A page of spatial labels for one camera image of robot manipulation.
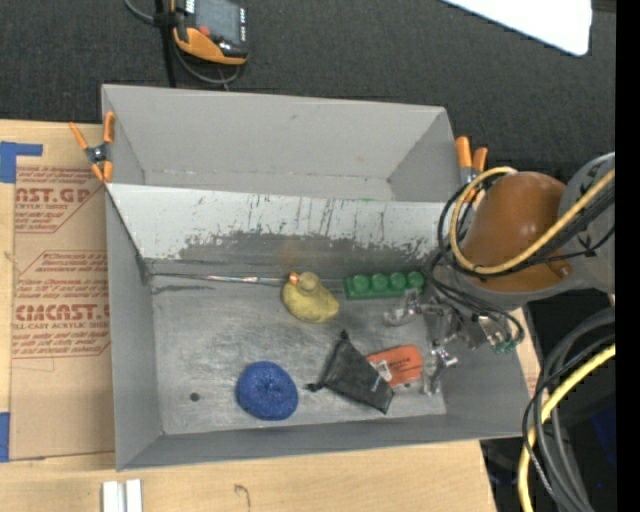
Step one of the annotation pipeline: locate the black mesh pouch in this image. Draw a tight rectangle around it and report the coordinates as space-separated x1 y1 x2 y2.
305 329 396 416

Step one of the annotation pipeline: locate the brown cardboard board red print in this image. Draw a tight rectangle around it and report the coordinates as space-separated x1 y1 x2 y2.
0 118 117 462

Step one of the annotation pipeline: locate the yellow rubber duck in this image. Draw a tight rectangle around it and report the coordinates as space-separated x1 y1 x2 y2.
280 270 342 325

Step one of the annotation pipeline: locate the orange flat packet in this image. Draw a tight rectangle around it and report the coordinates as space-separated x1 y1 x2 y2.
365 343 425 389

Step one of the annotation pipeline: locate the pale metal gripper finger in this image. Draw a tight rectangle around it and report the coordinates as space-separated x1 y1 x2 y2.
422 346 460 397
382 290 427 328

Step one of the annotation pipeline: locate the green studded toy block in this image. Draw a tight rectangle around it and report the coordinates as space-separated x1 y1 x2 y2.
343 270 427 301

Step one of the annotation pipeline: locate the blue round scrubber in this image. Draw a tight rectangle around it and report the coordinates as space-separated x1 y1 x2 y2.
235 360 300 422

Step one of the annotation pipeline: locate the grey metal bin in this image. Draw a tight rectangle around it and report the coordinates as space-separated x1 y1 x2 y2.
100 83 532 473

